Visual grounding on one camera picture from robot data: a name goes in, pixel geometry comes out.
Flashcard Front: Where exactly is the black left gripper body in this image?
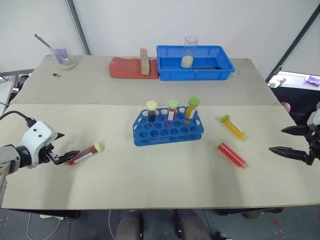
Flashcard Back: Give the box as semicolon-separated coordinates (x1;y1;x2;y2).
37;143;61;166

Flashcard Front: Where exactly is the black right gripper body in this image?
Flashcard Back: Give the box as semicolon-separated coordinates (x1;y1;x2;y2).
304;125;320;166

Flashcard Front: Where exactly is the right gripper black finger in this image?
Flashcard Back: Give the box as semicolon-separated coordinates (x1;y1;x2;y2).
280;125;311;137
268;146;310;164

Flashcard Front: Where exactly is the cream-capped brown-red labelled tube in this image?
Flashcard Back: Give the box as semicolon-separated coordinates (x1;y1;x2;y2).
66;142;105;167

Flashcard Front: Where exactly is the green-capped bright red tube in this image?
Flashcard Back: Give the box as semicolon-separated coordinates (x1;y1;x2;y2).
215;139;249;171

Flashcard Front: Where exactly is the green-capped yellow liquid tube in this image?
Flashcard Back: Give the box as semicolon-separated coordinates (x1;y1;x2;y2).
219;114;248;142

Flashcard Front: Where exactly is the yellow-capped dark liquid tube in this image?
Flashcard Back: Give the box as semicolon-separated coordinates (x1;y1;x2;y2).
146;100;158;124

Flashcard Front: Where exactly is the blue plastic test tube rack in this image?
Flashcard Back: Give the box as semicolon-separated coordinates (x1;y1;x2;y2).
132;105;205;147

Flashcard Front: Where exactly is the green-capped orange liquid tube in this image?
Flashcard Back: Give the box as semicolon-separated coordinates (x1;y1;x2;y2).
184;97;201;120

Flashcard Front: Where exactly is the pale-green-capped labelled red tube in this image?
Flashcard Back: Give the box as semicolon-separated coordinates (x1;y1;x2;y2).
166;98;180;123

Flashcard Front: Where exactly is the pink round object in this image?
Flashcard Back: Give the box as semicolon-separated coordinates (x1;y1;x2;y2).
279;101;292;114

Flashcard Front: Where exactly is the purple wrapper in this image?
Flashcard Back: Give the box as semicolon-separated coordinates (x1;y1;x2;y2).
305;74;320;87

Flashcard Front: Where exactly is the grey side shelf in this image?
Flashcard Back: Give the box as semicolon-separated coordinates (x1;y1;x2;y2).
0;68;35;107

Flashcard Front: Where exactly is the wide clear beaker with powder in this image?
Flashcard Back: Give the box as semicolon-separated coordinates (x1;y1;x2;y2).
47;38;77;71

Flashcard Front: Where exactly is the dark rounded shape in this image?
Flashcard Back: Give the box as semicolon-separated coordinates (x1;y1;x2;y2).
115;209;145;240

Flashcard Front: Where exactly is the red brick-like block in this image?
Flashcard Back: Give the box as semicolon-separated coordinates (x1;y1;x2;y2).
108;56;160;81

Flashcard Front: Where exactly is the metal stirring spoon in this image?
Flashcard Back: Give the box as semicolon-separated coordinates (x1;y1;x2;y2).
34;33;70;62

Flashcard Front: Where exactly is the wooden block with holes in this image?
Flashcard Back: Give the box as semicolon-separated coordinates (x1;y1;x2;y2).
139;47;151;76

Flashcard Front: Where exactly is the blue plastic bin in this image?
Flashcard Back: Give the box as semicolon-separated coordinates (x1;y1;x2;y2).
156;44;237;82

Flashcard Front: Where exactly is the tall clear beaker with powder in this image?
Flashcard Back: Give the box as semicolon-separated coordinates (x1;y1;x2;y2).
180;35;199;69

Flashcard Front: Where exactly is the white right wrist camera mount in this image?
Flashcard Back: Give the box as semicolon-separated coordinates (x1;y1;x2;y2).
306;100;320;129

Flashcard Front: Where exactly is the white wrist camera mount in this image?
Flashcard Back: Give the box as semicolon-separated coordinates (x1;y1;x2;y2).
18;120;58;170
306;100;320;129

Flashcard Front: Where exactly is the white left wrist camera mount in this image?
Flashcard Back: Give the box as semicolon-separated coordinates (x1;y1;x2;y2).
18;120;58;170

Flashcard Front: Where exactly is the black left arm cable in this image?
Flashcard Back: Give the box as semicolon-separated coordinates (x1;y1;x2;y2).
0;110;35;127

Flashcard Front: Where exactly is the white floor cable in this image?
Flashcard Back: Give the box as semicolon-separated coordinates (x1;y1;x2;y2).
25;209;64;240

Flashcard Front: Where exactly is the thin white hanging cable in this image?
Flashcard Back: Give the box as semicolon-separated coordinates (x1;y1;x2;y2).
108;209;113;240

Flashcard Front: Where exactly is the dark metal frame post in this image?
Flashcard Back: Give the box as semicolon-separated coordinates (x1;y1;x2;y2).
265;0;320;84

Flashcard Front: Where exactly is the grey metal frame post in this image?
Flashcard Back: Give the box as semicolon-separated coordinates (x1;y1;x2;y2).
65;0;92;56

